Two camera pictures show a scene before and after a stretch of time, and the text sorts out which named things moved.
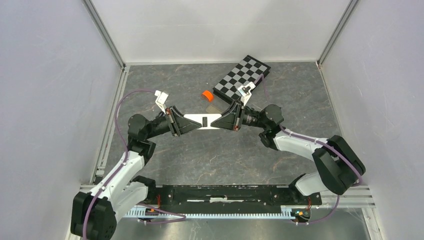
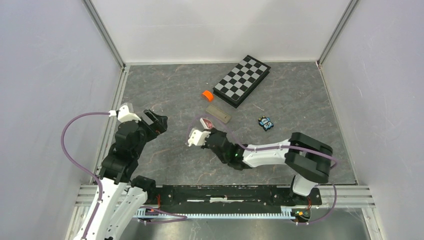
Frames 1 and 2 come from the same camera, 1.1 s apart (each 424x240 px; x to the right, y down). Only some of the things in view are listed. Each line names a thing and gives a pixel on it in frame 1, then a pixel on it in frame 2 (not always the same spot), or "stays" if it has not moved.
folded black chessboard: [248, 70] stays
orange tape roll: [207, 96] stays
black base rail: [230, 197] stays
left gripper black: [178, 124] -> [159, 125]
